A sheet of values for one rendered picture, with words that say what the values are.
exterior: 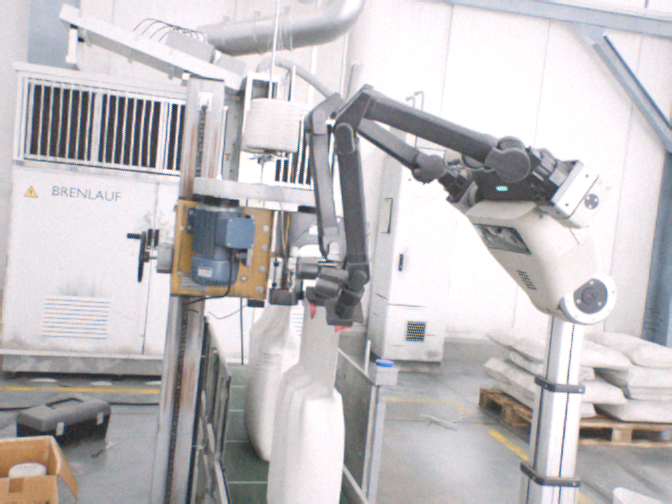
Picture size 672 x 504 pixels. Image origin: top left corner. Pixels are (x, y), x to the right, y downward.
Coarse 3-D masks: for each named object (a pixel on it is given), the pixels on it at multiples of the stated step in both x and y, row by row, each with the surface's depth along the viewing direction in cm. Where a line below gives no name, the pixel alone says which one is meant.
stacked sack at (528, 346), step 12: (528, 336) 494; (540, 336) 490; (516, 348) 492; (528, 348) 481; (540, 348) 469; (588, 348) 478; (600, 348) 484; (612, 348) 486; (540, 360) 465; (588, 360) 465; (600, 360) 467; (612, 360) 469; (624, 360) 472
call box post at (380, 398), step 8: (376, 392) 249; (384, 392) 248; (376, 400) 249; (384, 400) 248; (376, 408) 248; (384, 408) 248; (376, 416) 248; (376, 424) 248; (376, 432) 248; (376, 440) 248; (376, 448) 248; (376, 456) 249; (376, 464) 249; (368, 472) 251; (376, 472) 249; (368, 480) 250; (376, 480) 249; (368, 488) 250; (376, 488) 250; (368, 496) 249
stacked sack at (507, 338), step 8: (496, 328) 533; (504, 328) 526; (512, 328) 535; (488, 336) 529; (496, 336) 522; (504, 336) 513; (512, 336) 505; (520, 336) 505; (544, 336) 508; (504, 344) 505; (512, 344) 499
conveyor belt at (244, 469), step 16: (240, 368) 418; (240, 384) 382; (240, 400) 352; (240, 416) 327; (240, 432) 305; (240, 448) 286; (224, 464) 267; (240, 464) 269; (256, 464) 270; (224, 480) 274; (240, 480) 254; (256, 480) 255; (240, 496) 241; (256, 496) 242
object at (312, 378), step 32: (320, 320) 213; (320, 352) 211; (288, 384) 221; (320, 384) 209; (288, 416) 211; (320, 416) 205; (288, 448) 208; (320, 448) 204; (288, 480) 207; (320, 480) 204
